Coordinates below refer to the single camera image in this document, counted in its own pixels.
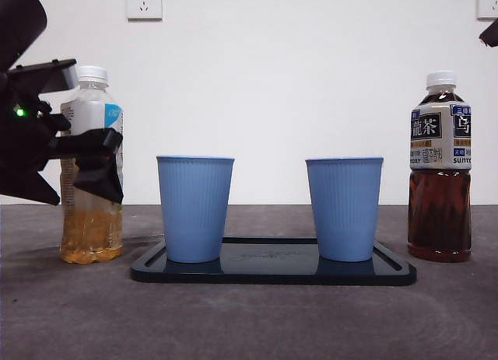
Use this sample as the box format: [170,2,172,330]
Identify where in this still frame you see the pale tea bottle white label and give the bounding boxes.
[58,65,125,265]

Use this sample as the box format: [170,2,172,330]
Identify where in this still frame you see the light blue ribbed cup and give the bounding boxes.
[305,156,385,263]
[155,154,236,264]

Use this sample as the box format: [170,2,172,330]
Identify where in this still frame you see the dark oolong tea bottle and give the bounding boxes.
[406,69,473,264]

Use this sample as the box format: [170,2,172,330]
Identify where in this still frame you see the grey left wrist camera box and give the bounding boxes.
[6,58,79,95]

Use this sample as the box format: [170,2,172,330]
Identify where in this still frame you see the white wall socket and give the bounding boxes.
[126,0,163,22]
[476,0,498,20]

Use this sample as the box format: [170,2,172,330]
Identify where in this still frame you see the dark teal plastic tray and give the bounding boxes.
[129,236,417,287]

